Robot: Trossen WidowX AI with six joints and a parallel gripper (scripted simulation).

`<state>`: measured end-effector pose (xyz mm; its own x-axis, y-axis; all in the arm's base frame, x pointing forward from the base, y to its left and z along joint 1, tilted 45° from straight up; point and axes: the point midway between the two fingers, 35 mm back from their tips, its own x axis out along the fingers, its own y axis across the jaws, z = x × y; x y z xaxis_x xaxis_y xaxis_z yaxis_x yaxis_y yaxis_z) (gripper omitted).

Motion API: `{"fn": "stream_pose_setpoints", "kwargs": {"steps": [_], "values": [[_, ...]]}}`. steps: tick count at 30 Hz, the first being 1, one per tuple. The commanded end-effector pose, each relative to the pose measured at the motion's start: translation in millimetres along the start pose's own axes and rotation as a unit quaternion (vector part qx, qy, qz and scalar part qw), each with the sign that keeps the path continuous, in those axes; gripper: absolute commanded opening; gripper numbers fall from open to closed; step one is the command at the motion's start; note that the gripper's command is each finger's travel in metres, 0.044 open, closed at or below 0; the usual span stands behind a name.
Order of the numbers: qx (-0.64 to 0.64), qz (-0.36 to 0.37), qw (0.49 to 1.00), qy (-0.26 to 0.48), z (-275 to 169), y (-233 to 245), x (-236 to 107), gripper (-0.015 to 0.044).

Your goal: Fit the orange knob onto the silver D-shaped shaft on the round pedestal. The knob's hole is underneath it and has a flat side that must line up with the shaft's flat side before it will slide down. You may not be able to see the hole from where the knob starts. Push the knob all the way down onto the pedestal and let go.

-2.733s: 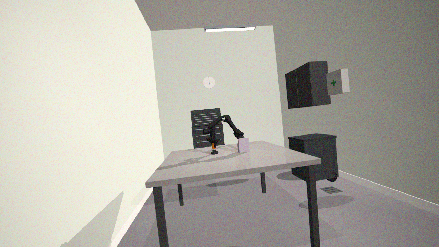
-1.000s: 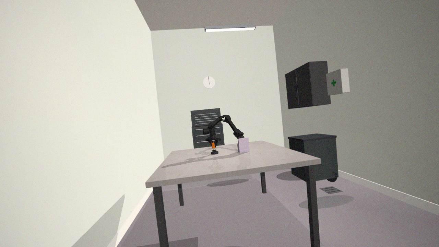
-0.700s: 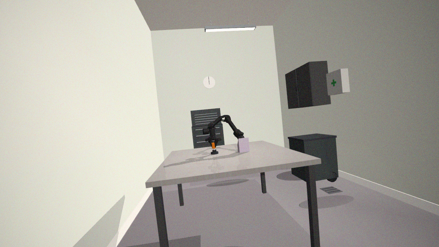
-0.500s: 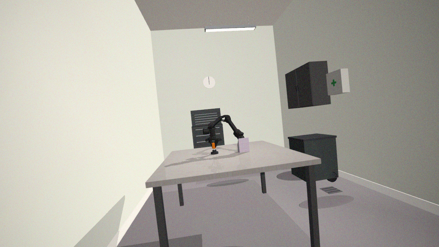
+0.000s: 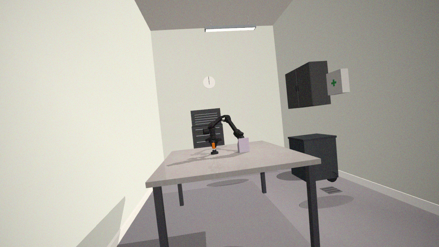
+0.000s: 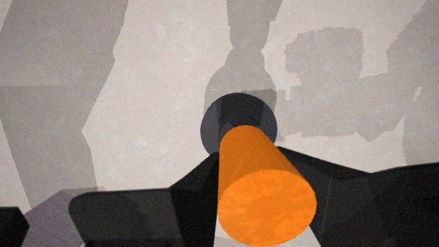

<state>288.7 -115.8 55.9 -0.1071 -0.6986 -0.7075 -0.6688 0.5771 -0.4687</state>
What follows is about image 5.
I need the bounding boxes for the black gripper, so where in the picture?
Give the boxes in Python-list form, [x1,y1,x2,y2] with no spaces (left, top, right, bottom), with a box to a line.
[205,133,222,147]

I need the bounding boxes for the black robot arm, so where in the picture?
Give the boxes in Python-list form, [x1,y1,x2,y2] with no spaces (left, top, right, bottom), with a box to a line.
[203,115,244,141]

